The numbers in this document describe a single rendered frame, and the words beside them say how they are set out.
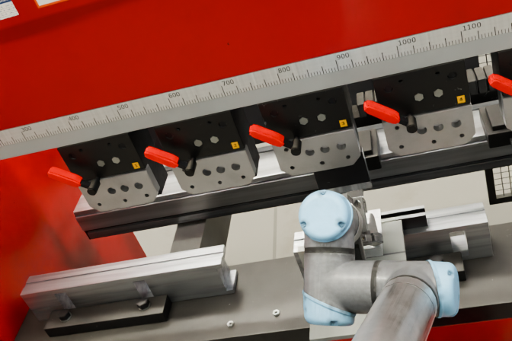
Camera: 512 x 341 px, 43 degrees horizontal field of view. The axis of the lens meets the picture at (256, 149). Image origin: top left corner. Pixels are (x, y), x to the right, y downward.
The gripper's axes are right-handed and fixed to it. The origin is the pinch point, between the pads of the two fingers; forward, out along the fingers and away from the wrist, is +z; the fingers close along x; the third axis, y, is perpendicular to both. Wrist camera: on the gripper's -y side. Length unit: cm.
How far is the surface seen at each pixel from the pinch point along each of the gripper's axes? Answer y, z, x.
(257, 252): 18, 148, 64
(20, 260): 11, 14, 86
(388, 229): 2.7, 3.3, -5.6
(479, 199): 26, 155, -32
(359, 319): -13.3, -10.4, 0.8
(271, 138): 18.5, -21.5, 9.2
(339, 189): 11.5, -1.1, 2.0
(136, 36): 36, -36, 26
